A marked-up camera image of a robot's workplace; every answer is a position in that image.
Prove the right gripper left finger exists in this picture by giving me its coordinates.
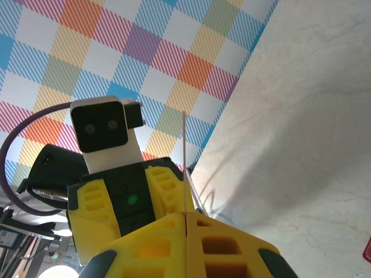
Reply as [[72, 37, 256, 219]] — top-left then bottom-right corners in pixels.
[[78, 211, 188, 278]]

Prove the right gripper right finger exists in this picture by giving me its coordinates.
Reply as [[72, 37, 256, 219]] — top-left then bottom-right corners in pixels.
[[187, 212, 299, 278]]

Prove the white red circles card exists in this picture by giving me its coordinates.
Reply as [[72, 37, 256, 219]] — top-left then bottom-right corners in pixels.
[[181, 111, 187, 214]]

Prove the red card holder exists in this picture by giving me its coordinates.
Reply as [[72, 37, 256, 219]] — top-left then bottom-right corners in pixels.
[[362, 236, 371, 261]]

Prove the blue screen device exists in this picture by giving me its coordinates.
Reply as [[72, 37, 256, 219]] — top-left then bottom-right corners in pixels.
[[0, 228, 21, 249]]

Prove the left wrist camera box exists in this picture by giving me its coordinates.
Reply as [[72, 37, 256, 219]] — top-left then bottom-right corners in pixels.
[[70, 95, 145, 174]]

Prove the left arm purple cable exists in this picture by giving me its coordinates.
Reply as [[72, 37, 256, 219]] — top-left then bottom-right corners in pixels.
[[0, 101, 73, 215]]

